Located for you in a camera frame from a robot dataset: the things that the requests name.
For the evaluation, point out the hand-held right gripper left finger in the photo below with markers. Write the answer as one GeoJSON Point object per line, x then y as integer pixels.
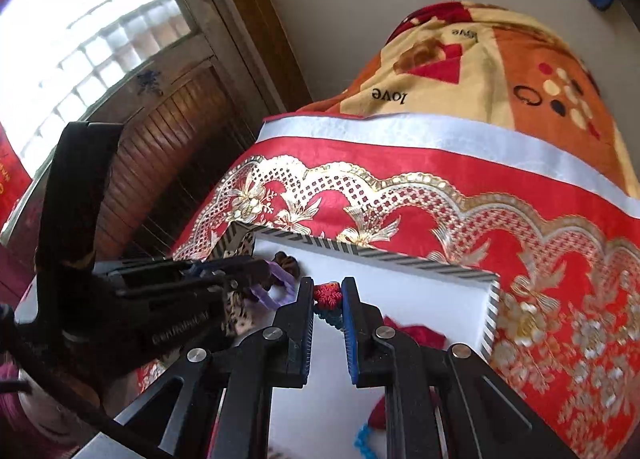
{"type": "Point", "coordinates": [306, 339]}

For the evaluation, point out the red tassel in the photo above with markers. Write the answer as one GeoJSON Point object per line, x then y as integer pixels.
{"type": "Point", "coordinates": [420, 336]}

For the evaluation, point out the red yarn ornament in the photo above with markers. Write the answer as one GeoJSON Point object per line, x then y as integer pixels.
{"type": "Point", "coordinates": [380, 416]}

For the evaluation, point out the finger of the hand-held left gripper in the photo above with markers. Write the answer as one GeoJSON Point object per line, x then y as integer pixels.
{"type": "Point", "coordinates": [235, 283]}
{"type": "Point", "coordinates": [235, 266]}

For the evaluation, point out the red paper banner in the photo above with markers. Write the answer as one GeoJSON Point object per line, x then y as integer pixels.
{"type": "Point", "coordinates": [12, 174]}

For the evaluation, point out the window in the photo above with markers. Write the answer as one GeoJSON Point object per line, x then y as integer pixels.
{"type": "Point", "coordinates": [100, 29]}

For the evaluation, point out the printed orange blanket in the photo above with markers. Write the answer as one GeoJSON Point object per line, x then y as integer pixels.
{"type": "Point", "coordinates": [500, 64]}

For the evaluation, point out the striped white cardboard box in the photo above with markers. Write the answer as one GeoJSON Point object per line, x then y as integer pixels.
{"type": "Point", "coordinates": [425, 299]}

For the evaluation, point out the wooden louvered door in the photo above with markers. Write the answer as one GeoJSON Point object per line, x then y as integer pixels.
{"type": "Point", "coordinates": [175, 129]}

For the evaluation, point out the red gold floral tablecloth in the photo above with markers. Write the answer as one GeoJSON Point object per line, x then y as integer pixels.
{"type": "Point", "coordinates": [450, 169]}

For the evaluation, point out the person's left forearm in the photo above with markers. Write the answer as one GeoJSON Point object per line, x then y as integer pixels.
{"type": "Point", "coordinates": [10, 419]}

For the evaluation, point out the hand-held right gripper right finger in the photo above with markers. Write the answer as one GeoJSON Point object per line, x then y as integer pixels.
{"type": "Point", "coordinates": [350, 339]}

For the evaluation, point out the leopard print scrunchie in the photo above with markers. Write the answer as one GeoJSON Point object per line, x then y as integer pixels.
{"type": "Point", "coordinates": [287, 264]}

